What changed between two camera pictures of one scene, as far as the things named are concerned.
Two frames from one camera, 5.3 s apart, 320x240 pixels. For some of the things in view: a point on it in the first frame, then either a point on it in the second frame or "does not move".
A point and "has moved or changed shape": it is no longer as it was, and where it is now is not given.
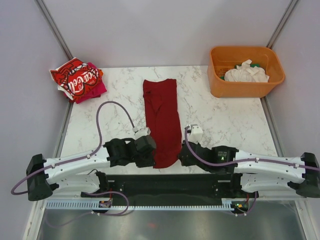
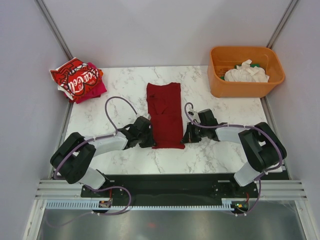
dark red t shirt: (162, 106) has moved or changed shape
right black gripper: (184, 162) → (189, 137)
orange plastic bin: (243, 71) does not move
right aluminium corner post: (281, 23) does not move
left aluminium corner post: (43, 9) does not move
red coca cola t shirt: (75, 77) does not move
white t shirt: (244, 73) does not move
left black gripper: (149, 161) → (150, 143)
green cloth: (253, 65) does not move
